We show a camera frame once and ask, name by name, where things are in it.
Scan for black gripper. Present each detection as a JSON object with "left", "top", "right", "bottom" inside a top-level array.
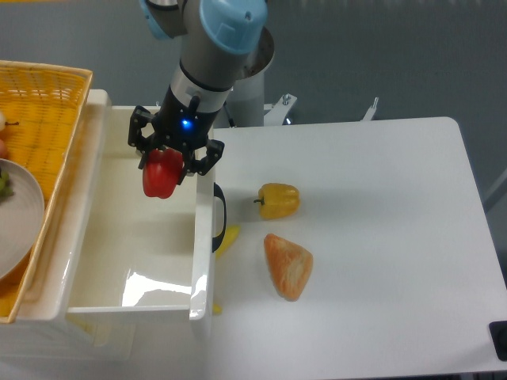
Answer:
[{"left": 128, "top": 87, "right": 225, "bottom": 185}]

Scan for orange bread loaf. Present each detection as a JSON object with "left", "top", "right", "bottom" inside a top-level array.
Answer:
[{"left": 264, "top": 234, "right": 314, "bottom": 302}]

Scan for black corner device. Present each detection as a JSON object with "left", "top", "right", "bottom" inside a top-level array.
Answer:
[{"left": 489, "top": 321, "right": 507, "bottom": 362}]

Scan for white fruit with stem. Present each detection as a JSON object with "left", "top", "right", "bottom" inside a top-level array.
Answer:
[{"left": 0, "top": 112, "right": 19, "bottom": 131}]

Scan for black drawer handle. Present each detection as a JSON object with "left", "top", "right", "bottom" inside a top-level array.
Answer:
[{"left": 212, "top": 183, "right": 227, "bottom": 253}]

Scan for grey plate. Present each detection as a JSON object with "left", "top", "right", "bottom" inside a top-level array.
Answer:
[{"left": 1, "top": 159, "right": 45, "bottom": 278}]

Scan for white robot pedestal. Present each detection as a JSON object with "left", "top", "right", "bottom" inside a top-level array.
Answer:
[{"left": 213, "top": 27, "right": 275, "bottom": 128}]

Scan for pink fruit in basket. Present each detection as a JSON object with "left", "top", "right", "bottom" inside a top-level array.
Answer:
[{"left": 0, "top": 140, "right": 8, "bottom": 158}]

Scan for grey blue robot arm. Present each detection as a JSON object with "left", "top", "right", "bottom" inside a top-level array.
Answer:
[{"left": 128, "top": 1, "right": 268, "bottom": 179}]

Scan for yellow woven basket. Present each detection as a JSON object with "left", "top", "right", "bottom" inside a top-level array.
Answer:
[{"left": 1, "top": 60, "right": 93, "bottom": 324}]

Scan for white upper drawer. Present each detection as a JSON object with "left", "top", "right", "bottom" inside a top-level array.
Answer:
[{"left": 68, "top": 106, "right": 215, "bottom": 321}]

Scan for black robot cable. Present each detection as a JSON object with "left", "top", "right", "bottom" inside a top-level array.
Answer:
[{"left": 223, "top": 101, "right": 238, "bottom": 128}]

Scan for red bell pepper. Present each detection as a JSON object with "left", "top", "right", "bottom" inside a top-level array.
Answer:
[{"left": 143, "top": 148, "right": 183, "bottom": 199}]

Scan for yellow banana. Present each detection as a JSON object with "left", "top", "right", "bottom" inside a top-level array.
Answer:
[{"left": 212, "top": 224, "right": 241, "bottom": 316}]

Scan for yellow bell pepper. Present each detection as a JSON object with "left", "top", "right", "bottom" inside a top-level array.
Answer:
[{"left": 254, "top": 183, "right": 300, "bottom": 220}]

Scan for green grapes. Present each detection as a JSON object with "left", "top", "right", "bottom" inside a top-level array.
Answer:
[{"left": 0, "top": 169, "right": 13, "bottom": 202}]

